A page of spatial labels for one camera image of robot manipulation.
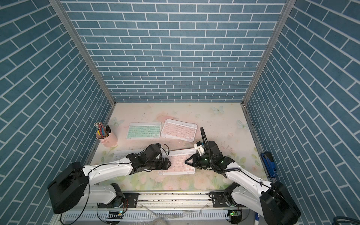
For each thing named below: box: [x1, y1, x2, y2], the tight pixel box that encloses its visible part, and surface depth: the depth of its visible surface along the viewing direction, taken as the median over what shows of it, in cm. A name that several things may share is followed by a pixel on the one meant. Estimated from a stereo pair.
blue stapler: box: [261, 151, 277, 178], surface depth 90 cm
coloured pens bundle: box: [93, 121, 112, 138], surface depth 88 cm
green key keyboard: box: [126, 121, 162, 140], surface depth 105 cm
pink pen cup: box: [95, 129, 118, 148], surface depth 90 cm
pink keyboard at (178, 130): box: [160, 118, 198, 143], surface depth 104 cm
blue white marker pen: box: [255, 212, 261, 222], surface depth 69 cm
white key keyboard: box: [112, 149, 147, 164], surface depth 91 cm
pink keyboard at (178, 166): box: [158, 147, 197, 176], surface depth 82 cm
